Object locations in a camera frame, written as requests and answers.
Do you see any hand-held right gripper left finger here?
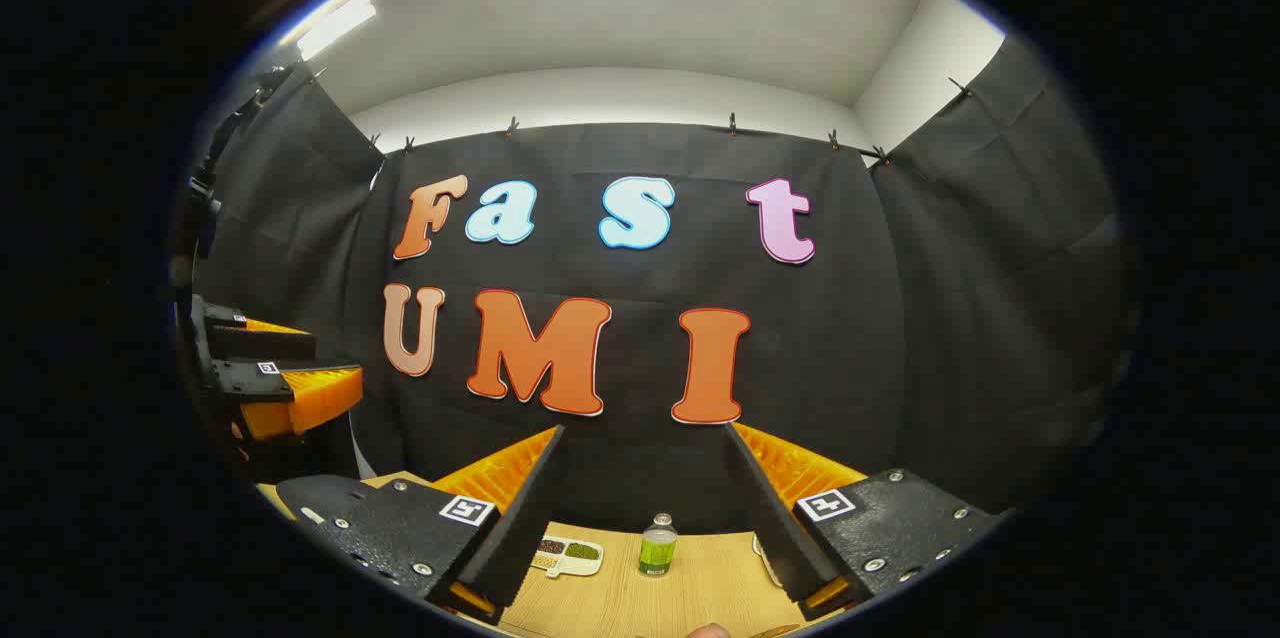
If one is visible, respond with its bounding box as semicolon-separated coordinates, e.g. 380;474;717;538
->
275;424;573;625

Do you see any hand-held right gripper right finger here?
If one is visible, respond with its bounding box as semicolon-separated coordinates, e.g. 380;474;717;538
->
724;423;1012;621

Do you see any white divided grain tray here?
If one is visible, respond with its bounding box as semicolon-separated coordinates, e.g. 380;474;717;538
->
530;536;605;579

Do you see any green label drink bottle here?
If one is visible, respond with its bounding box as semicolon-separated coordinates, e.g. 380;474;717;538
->
638;513;679;579

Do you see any narrow ceiling light strip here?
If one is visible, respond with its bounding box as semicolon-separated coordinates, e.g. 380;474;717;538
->
297;0;378;61

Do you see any white toaster cable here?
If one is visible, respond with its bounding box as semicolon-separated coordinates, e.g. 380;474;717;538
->
751;532;784;588

